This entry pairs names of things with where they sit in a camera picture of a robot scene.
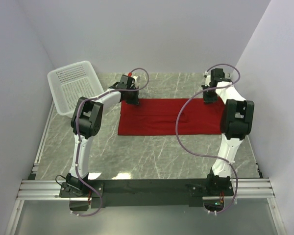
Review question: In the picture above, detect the red t shirt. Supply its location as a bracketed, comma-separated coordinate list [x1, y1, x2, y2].
[118, 98, 225, 136]

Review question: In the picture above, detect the white plastic perforated basket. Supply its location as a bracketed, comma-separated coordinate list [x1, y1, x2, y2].
[47, 61, 104, 118]

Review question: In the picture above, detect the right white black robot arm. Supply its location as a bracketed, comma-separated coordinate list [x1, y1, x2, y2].
[202, 68, 254, 196]

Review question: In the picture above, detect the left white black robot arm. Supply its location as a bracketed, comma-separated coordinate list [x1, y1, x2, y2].
[66, 73, 139, 197]

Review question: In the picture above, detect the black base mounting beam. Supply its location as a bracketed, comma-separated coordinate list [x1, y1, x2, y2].
[59, 178, 234, 208]

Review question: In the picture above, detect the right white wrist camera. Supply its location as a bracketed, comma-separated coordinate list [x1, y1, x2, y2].
[204, 71, 211, 86]

